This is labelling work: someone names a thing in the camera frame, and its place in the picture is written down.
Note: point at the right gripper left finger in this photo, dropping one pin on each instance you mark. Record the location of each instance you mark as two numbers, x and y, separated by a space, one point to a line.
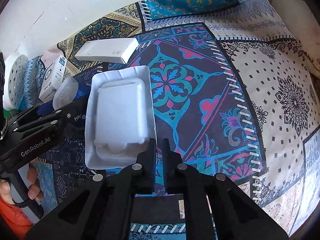
145 181

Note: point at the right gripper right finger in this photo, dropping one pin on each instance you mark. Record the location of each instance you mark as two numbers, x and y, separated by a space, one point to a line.
173 182

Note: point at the white foam tray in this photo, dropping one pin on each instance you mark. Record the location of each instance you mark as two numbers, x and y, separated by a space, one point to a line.
119 118

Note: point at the long white box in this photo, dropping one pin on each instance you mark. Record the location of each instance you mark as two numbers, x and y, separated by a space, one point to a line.
113 50

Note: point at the white crocheted cover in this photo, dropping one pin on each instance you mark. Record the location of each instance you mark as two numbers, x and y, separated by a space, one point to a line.
66 93

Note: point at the person left hand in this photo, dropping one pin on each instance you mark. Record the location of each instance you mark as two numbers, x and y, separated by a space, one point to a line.
21 187

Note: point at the white round perforated plate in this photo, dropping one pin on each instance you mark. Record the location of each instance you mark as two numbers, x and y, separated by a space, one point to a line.
15 67

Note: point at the small white printed box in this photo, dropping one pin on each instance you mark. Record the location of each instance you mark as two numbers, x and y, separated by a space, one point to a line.
53 79

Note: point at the patterned blue patchwork cloth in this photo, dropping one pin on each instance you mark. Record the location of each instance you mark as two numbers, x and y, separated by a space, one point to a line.
231 91

